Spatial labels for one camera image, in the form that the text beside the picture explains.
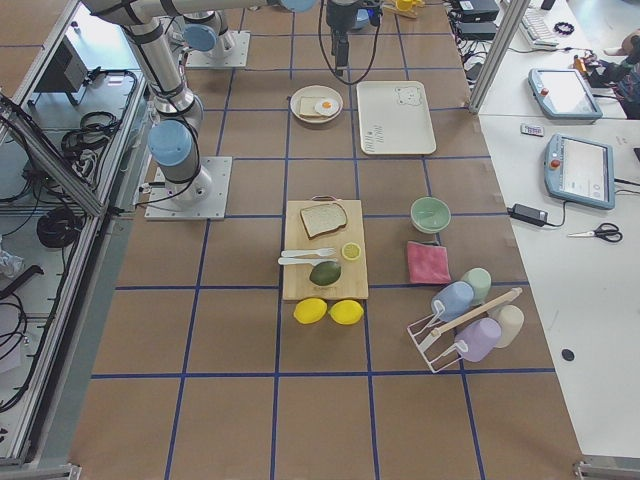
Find cream round plate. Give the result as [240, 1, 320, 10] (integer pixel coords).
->
[289, 85, 343, 124]

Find bread slice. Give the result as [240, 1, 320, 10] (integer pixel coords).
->
[299, 97, 323, 117]
[300, 203, 348, 239]

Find bread slice in plate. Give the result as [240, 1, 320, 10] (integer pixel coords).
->
[299, 97, 323, 117]

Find toy fried egg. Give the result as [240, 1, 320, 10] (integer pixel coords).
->
[313, 98, 341, 117]

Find cream bear tray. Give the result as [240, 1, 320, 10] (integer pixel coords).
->
[356, 81, 436, 155]

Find green bowl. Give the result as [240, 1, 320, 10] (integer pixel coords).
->
[410, 196, 451, 234]

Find lemon half slice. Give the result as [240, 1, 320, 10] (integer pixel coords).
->
[341, 242, 362, 261]

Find white plastic fork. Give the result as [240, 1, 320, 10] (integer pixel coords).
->
[280, 247, 336, 258]

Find white plastic knife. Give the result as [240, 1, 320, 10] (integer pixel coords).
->
[277, 257, 328, 266]

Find white keyboard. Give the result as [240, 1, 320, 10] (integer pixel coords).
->
[519, 9, 559, 51]

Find small white remote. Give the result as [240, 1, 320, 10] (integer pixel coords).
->
[520, 124, 545, 137]

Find green avocado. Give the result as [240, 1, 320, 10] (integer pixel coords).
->
[309, 261, 342, 287]

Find pink cloth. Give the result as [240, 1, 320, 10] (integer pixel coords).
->
[407, 241, 451, 285]

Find wooden cutting board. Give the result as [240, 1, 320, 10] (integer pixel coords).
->
[282, 195, 370, 301]

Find far teach pendant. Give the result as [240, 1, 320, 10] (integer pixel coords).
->
[528, 69, 603, 123]

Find teach pendant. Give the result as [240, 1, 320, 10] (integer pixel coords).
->
[528, 69, 603, 123]
[543, 134, 615, 210]

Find right yellow lemon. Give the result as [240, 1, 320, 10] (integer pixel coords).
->
[329, 299, 364, 325]

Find yellow lemon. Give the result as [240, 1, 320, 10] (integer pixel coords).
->
[293, 298, 328, 325]
[329, 299, 364, 325]

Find left yellow lemon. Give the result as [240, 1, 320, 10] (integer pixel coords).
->
[293, 298, 328, 325]

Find black power adapter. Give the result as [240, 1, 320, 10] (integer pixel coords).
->
[507, 203, 548, 227]

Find green cup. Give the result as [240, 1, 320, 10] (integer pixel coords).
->
[461, 267, 492, 306]

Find blue cup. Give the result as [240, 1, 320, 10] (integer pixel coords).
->
[431, 281, 474, 322]

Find near teach pendant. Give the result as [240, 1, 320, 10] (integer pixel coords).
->
[543, 134, 615, 210]

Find purple cup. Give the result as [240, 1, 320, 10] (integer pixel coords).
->
[454, 317, 502, 362]

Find cream cup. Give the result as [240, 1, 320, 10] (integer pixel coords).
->
[488, 304, 524, 348]

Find white wire cup rack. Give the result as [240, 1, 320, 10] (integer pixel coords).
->
[407, 287, 522, 373]

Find black handled scissors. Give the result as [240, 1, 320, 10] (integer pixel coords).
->
[568, 222, 623, 243]

